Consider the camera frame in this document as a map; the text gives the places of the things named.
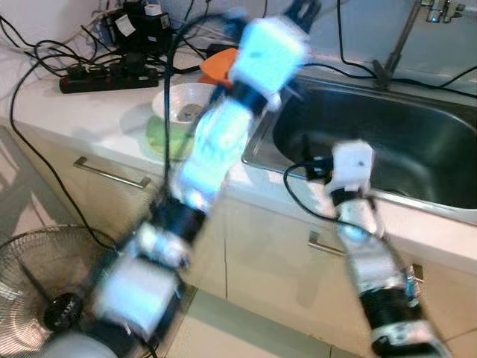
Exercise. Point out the black power strip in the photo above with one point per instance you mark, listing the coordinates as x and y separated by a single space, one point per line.
104 78

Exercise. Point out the white bowl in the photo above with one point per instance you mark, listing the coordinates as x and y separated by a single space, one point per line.
179 97

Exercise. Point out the green plate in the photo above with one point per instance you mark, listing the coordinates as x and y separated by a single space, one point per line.
160 142

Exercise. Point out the metal floor fan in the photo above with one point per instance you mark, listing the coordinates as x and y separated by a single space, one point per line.
37 276

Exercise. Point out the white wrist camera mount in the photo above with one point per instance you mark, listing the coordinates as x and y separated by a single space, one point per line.
268 56
352 164

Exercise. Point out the orange bowl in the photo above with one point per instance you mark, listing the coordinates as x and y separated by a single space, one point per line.
223 60

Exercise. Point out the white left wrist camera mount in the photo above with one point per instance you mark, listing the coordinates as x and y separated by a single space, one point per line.
268 56

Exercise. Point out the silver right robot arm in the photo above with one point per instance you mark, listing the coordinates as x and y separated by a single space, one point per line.
373 268

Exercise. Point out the metal sink faucet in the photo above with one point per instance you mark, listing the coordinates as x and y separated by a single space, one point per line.
402 41

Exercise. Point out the black charger box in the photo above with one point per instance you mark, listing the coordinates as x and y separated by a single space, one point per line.
145 33

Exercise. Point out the beige kitchen cabinet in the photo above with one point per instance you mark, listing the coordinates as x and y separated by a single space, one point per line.
261 253

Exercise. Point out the stainless steel sink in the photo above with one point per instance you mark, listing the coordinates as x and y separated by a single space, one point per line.
417 149

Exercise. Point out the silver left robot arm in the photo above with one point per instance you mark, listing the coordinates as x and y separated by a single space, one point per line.
216 142

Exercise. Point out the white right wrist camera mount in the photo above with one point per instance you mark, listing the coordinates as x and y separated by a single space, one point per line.
352 164

